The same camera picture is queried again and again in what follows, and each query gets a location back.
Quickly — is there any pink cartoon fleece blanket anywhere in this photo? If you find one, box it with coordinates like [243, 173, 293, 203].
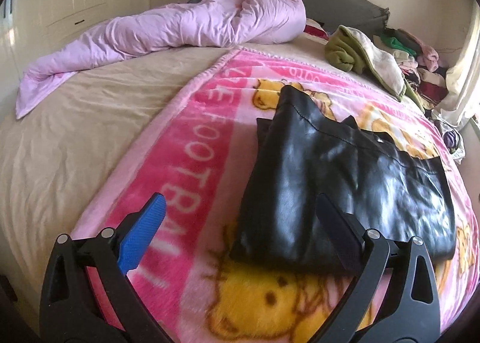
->
[72, 48, 479, 342]

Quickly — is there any cream curtain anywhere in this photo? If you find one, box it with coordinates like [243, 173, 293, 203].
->
[433, 1, 479, 130]

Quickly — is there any lilac rolled duvet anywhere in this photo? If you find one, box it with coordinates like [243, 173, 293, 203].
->
[16, 0, 307, 119]

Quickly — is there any black leather jacket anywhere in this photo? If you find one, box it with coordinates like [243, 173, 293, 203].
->
[230, 86, 456, 273]

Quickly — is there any purple patterned bag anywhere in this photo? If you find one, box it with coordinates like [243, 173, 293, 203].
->
[434, 119, 465, 165]

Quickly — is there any green and cream blanket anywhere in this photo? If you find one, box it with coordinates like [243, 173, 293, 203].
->
[325, 25, 425, 113]

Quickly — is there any red striped pillow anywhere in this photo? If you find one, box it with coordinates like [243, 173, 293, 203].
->
[304, 18, 329, 44]

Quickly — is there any pile of assorted clothes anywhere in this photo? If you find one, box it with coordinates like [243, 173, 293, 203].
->
[373, 28, 448, 112]

